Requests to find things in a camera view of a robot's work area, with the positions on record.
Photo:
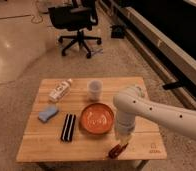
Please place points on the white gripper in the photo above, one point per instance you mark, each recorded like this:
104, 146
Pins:
123, 139

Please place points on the dark red pepper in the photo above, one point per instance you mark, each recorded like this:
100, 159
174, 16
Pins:
116, 151

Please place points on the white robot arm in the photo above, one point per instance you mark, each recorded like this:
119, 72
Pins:
130, 103

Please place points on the translucent white ceramic cup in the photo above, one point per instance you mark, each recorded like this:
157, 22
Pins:
94, 90

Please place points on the orange bowl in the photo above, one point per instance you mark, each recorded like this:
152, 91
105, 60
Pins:
97, 118

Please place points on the wooden folding table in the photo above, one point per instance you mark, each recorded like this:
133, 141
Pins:
41, 141

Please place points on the black white striped block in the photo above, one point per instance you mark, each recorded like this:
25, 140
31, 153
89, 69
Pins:
68, 128

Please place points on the blue sponge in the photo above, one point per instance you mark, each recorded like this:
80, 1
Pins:
47, 113

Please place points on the white plastic bottle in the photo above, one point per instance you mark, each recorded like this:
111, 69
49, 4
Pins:
62, 88

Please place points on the black box on floor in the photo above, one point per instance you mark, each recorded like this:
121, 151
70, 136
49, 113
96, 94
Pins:
118, 31

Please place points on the black office chair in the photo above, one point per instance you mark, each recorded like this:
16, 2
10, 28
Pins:
75, 18

